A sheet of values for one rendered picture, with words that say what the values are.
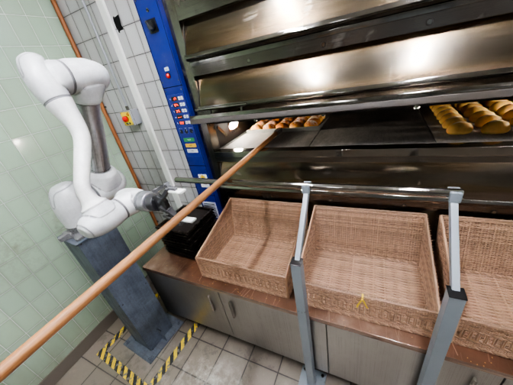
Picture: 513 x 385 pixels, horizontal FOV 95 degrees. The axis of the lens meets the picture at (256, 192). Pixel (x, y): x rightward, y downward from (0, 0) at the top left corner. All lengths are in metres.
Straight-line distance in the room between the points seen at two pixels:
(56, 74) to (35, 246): 1.13
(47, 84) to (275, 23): 0.93
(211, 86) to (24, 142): 1.14
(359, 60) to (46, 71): 1.22
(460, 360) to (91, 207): 1.47
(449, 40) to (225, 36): 0.92
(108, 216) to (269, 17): 1.08
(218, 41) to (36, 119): 1.21
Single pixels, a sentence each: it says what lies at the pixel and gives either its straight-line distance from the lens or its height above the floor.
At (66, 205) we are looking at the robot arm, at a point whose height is 1.18.
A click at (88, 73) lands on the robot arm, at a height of 1.72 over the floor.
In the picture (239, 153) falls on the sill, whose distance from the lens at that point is 1.49.
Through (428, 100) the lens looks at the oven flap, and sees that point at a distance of 1.09.
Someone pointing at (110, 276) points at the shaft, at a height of 1.20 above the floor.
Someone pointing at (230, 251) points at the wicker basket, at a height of 0.59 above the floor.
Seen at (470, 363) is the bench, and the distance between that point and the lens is 1.28.
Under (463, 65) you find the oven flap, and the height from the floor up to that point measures 1.50.
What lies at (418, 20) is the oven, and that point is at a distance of 1.20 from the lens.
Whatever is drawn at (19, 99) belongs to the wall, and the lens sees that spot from 1.99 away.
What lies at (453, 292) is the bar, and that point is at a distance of 0.94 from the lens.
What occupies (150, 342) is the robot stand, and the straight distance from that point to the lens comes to 2.08.
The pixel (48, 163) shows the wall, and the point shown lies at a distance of 1.99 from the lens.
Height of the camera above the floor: 1.63
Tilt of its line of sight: 28 degrees down
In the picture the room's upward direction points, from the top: 11 degrees counter-clockwise
